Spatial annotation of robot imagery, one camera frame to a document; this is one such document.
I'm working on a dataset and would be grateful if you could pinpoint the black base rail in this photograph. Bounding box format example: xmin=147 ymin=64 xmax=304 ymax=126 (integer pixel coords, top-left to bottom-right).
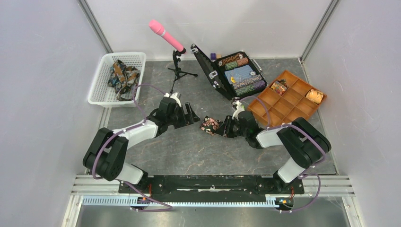
xmin=135 ymin=175 xmax=305 ymax=203

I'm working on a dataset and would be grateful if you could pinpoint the orange compartment tray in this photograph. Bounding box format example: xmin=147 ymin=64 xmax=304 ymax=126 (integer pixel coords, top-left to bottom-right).
xmin=247 ymin=70 xmax=327 ymax=126

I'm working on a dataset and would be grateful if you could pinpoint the rolled tan patterned tie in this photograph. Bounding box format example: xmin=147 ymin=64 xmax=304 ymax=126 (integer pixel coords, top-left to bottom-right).
xmin=305 ymin=88 xmax=324 ymax=105

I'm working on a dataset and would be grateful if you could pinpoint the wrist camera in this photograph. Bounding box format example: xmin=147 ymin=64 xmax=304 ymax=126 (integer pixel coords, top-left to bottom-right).
xmin=232 ymin=103 xmax=245 ymax=120
xmin=164 ymin=92 xmax=182 ymax=107

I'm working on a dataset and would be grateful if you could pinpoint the dark blue patterned tie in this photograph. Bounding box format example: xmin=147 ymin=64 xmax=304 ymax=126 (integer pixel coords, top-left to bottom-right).
xmin=107 ymin=60 xmax=141 ymax=101

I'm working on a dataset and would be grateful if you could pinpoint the pink microphone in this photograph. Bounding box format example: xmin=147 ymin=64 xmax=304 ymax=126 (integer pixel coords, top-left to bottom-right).
xmin=148 ymin=19 xmax=186 ymax=54

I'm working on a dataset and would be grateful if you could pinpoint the loose poker chip stack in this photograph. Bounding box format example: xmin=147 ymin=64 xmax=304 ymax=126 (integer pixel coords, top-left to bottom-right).
xmin=231 ymin=97 xmax=241 ymax=106

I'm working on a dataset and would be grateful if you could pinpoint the black poker chip case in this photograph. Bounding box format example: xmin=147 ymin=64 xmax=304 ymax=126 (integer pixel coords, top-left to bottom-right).
xmin=191 ymin=44 xmax=268 ymax=100

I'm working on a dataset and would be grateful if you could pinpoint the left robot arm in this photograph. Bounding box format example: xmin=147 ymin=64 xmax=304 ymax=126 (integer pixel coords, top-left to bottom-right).
xmin=82 ymin=97 xmax=200 ymax=193

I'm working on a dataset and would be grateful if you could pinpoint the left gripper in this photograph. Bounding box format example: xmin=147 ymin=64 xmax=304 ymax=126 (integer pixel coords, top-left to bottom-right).
xmin=167 ymin=102 xmax=201 ymax=129

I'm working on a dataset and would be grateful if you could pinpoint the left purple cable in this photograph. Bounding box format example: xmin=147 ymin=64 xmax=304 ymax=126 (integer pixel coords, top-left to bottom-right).
xmin=91 ymin=83 xmax=174 ymax=212

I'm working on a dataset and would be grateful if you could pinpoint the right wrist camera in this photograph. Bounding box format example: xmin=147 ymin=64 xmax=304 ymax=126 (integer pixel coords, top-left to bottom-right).
xmin=232 ymin=103 xmax=245 ymax=120

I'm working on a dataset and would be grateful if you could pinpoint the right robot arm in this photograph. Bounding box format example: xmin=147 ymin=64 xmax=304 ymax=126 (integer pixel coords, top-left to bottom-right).
xmin=213 ymin=111 xmax=331 ymax=193

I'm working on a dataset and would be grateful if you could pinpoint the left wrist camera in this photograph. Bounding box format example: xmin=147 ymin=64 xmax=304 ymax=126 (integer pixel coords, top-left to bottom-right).
xmin=164 ymin=92 xmax=182 ymax=107

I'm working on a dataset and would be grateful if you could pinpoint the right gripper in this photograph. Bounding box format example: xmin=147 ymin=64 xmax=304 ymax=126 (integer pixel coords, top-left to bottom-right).
xmin=215 ymin=115 xmax=248 ymax=138

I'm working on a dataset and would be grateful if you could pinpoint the black tripod stand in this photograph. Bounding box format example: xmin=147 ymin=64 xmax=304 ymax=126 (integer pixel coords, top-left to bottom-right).
xmin=167 ymin=50 xmax=198 ymax=94

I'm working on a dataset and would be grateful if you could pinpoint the rolled dark patterned tie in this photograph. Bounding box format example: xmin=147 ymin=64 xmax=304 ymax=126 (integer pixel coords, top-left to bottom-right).
xmin=270 ymin=79 xmax=288 ymax=96

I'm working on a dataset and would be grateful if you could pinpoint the black floral tie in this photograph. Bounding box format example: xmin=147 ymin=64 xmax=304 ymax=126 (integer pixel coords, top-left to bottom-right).
xmin=200 ymin=116 xmax=223 ymax=135

